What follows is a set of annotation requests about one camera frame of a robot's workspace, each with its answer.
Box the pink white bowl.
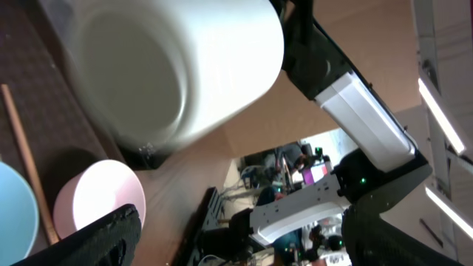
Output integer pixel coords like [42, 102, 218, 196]
[53, 160, 146, 239]

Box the left wooden chopstick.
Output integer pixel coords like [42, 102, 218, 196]
[1, 84, 60, 245]

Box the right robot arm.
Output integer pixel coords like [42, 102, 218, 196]
[200, 1, 453, 265]

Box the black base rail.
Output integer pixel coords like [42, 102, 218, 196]
[183, 187, 223, 266]

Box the brown serving tray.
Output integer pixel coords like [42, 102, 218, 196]
[0, 0, 130, 256]

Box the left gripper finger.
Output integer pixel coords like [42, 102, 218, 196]
[13, 204, 142, 266]

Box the white cup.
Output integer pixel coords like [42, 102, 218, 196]
[41, 0, 284, 151]

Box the light blue bowl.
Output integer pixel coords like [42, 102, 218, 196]
[1, 162, 39, 265]

